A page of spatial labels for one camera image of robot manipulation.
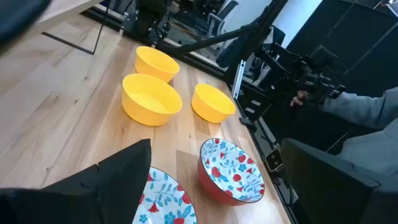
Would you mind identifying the office chair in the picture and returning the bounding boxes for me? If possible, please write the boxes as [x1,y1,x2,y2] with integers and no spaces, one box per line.
[206,0,240,38]

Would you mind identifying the small table-level camera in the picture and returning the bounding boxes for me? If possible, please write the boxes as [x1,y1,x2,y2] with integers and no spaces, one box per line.
[264,147,284,173]

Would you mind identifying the red floral ceramic bowl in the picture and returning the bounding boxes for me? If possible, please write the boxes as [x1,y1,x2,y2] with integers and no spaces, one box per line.
[197,138,266,207]

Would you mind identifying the yellow plastic bowl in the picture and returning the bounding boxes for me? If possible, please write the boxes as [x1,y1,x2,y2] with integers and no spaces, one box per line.
[191,83,237,124]
[134,45,180,83]
[121,73,183,127]

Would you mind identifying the person's hand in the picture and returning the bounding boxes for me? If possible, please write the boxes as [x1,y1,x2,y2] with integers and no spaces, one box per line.
[290,90,310,108]

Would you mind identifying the silver metal bracket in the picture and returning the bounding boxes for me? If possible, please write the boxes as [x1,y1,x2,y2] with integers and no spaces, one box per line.
[231,60,247,100]

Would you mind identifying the red bowls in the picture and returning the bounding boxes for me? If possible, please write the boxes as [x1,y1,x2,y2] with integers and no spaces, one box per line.
[132,166,198,224]

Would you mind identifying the person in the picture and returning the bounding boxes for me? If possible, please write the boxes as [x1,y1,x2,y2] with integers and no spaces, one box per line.
[320,86,398,180]

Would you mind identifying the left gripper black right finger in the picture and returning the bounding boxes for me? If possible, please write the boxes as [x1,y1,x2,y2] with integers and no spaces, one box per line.
[280,138,398,224]

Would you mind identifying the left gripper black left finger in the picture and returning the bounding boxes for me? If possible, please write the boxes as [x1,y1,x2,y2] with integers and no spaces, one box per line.
[0,138,152,224]

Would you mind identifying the wooden shelf with black legs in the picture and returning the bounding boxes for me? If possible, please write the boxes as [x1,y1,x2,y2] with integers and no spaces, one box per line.
[30,0,105,56]

